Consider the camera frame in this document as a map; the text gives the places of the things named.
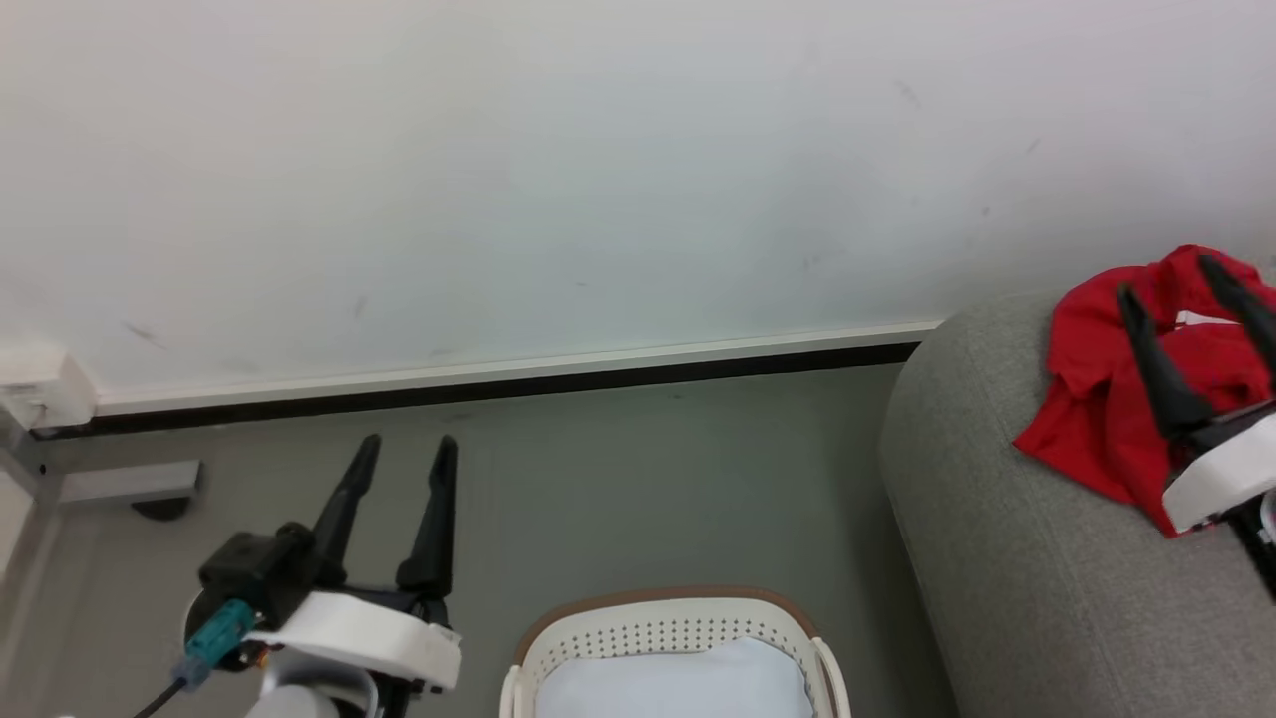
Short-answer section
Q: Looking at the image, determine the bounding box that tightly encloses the grey metal bar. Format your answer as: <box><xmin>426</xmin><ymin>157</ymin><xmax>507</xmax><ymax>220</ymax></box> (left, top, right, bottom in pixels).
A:
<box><xmin>58</xmin><ymin>460</ymin><xmax>202</xmax><ymax>506</ymax></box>

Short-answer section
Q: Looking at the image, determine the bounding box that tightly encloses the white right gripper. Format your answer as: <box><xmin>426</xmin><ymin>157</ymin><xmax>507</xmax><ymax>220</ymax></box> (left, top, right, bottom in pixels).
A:
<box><xmin>1116</xmin><ymin>254</ymin><xmax>1276</xmax><ymax>536</ymax></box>

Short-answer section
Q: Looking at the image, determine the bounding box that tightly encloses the grey fabric sofa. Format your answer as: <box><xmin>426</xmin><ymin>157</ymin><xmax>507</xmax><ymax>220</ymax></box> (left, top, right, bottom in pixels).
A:
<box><xmin>878</xmin><ymin>267</ymin><xmax>1276</xmax><ymax>718</ymax></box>

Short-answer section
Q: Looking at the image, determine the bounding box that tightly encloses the white laundry basket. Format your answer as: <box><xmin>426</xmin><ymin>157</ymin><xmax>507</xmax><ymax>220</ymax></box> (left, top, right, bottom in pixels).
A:
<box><xmin>499</xmin><ymin>586</ymin><xmax>852</xmax><ymax>718</ymax></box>

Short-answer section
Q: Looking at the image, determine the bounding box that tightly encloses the white wall box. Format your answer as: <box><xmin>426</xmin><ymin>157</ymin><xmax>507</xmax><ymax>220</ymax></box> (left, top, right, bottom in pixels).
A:
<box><xmin>0</xmin><ymin>343</ymin><xmax>98</xmax><ymax>432</ymax></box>

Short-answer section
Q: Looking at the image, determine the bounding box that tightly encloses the pale blue clothing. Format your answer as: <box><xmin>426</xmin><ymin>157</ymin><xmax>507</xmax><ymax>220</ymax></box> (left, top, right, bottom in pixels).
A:
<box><xmin>534</xmin><ymin>636</ymin><xmax>816</xmax><ymax>718</ymax></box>

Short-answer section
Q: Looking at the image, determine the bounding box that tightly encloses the thin black cable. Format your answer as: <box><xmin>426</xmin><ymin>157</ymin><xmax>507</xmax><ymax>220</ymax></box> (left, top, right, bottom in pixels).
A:
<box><xmin>133</xmin><ymin>680</ymin><xmax>190</xmax><ymax>718</ymax></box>

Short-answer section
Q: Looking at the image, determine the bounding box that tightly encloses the teal cable connector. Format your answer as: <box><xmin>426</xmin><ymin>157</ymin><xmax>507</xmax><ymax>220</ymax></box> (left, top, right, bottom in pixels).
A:
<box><xmin>177</xmin><ymin>598</ymin><xmax>257</xmax><ymax>691</ymax></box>

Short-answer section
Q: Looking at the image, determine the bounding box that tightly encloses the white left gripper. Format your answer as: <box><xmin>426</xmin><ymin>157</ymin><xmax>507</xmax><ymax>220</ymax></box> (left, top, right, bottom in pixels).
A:
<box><xmin>247</xmin><ymin>434</ymin><xmax>465</xmax><ymax>718</ymax></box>

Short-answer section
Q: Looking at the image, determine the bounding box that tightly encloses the red garment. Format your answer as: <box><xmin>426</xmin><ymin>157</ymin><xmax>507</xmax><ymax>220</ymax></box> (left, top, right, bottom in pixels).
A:
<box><xmin>1013</xmin><ymin>244</ymin><xmax>1276</xmax><ymax>538</ymax></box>

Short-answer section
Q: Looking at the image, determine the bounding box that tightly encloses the white and black baseboard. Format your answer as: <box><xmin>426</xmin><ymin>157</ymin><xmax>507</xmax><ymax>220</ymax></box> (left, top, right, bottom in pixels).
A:
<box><xmin>30</xmin><ymin>319</ymin><xmax>944</xmax><ymax>440</ymax></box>

